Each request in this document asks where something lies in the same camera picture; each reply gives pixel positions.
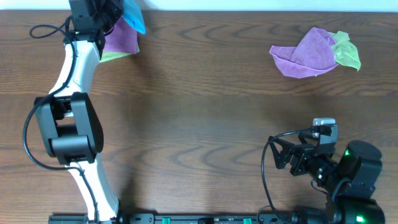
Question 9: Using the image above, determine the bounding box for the blue microfiber cloth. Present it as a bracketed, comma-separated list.
[123, 0, 146, 34]

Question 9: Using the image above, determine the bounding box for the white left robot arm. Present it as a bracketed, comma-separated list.
[22, 0, 129, 223]

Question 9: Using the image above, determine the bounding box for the folded purple cloth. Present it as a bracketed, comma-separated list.
[104, 18, 139, 54]

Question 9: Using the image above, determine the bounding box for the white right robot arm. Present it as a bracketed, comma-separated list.
[264, 124, 386, 223]

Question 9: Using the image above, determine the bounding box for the folded green cloth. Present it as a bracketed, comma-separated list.
[99, 47, 140, 63]

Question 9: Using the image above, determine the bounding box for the crumpled green cloth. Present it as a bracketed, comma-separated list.
[329, 30, 361, 72]

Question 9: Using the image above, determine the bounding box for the crumpled purple cloth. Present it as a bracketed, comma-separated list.
[269, 27, 338, 79]

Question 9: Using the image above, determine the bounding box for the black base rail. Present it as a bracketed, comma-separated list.
[48, 212, 364, 224]

